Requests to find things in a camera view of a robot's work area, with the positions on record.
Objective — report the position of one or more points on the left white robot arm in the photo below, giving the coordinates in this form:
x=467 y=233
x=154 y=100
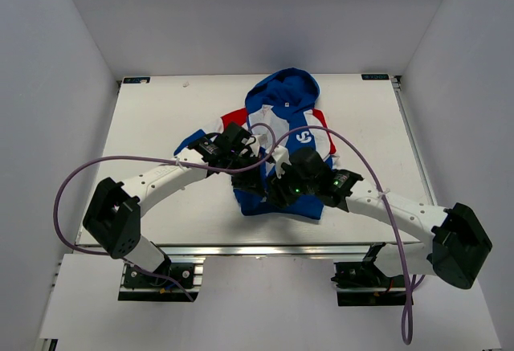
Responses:
x=113 y=217

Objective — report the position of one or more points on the blue white red jacket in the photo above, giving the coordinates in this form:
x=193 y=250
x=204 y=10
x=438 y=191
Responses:
x=284 y=100

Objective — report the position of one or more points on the right blue table label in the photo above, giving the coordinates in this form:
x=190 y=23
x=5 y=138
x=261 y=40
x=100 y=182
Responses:
x=371 y=76

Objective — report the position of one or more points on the white front cover board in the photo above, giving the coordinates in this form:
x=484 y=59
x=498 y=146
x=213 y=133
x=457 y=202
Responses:
x=243 y=304

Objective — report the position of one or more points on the blue table label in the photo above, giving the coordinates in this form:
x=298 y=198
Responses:
x=136 y=80
x=371 y=76

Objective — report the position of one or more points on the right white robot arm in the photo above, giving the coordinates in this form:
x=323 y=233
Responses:
x=451 y=242

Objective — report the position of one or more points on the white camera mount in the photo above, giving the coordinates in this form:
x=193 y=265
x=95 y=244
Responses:
x=254 y=143
x=280 y=156

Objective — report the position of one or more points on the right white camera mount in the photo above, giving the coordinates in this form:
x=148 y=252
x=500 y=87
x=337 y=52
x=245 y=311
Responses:
x=280 y=156

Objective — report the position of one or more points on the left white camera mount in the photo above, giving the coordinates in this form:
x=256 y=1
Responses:
x=254 y=143

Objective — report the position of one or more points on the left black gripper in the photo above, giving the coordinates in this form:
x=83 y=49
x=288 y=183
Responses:
x=251 y=184

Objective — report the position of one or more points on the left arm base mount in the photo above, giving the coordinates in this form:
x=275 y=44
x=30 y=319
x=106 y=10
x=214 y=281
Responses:
x=180 y=282

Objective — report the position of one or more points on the aluminium table front rail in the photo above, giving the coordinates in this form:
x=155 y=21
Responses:
x=277 y=250

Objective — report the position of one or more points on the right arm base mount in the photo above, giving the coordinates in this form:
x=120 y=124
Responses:
x=362 y=284

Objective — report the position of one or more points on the left blue table label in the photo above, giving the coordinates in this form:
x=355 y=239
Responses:
x=136 y=80

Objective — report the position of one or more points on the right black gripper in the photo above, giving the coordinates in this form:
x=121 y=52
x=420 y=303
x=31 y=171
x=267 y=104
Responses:
x=277 y=189

